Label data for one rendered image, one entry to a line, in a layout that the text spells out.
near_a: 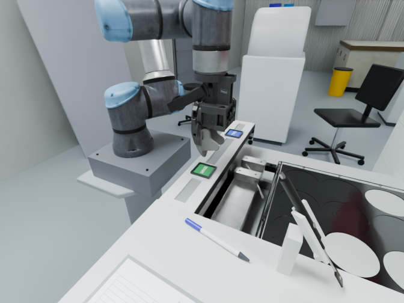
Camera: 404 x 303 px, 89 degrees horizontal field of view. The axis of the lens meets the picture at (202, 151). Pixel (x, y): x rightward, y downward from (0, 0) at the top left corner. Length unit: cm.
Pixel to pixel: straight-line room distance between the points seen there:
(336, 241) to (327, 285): 17
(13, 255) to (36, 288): 36
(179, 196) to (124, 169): 27
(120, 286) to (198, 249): 13
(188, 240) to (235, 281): 11
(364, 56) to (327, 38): 283
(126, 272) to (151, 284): 5
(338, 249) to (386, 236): 13
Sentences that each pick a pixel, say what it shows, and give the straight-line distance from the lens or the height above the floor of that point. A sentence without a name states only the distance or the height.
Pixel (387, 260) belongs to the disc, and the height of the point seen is 90.
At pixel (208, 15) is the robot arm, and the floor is 132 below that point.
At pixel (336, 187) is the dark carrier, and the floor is 90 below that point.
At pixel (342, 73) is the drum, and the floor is 50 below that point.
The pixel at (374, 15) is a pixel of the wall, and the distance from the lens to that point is 884.
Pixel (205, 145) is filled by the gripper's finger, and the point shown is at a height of 106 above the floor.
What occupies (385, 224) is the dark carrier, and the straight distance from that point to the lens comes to 68.
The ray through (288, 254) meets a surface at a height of 102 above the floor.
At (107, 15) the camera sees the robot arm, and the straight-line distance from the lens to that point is 46.
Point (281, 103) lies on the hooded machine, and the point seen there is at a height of 57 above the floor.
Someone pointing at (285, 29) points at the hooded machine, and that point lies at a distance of 259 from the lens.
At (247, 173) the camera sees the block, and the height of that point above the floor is 91.
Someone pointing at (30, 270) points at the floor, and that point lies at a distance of 184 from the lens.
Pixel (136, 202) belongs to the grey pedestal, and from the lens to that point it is 89.
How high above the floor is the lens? 130
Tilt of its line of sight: 31 degrees down
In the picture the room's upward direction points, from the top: straight up
